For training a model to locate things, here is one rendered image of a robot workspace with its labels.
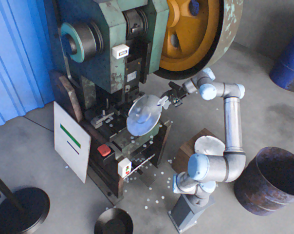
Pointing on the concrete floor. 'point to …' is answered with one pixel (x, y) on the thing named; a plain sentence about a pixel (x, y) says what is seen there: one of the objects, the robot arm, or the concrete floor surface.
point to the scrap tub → (270, 181)
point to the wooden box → (187, 150)
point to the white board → (71, 141)
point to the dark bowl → (114, 222)
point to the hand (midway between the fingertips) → (158, 104)
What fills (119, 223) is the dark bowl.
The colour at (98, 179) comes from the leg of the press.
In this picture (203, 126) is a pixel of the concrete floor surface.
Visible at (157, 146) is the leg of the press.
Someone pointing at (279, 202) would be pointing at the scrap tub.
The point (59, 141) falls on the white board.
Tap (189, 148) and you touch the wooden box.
